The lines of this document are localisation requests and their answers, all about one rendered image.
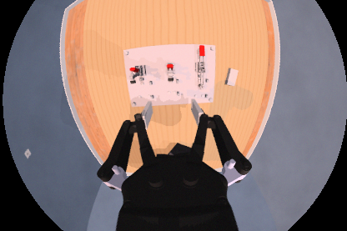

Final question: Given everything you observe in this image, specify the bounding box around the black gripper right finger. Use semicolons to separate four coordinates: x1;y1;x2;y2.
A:
183;98;252;186

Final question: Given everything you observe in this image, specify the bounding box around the grey toggle clamp with red handle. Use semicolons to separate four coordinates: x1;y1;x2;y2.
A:
195;45;206;90

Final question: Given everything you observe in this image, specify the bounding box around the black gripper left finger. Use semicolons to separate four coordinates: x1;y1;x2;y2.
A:
97;101;164;191

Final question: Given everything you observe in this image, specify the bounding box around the white fixture plate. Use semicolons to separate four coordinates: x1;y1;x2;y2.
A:
123;44;215;107

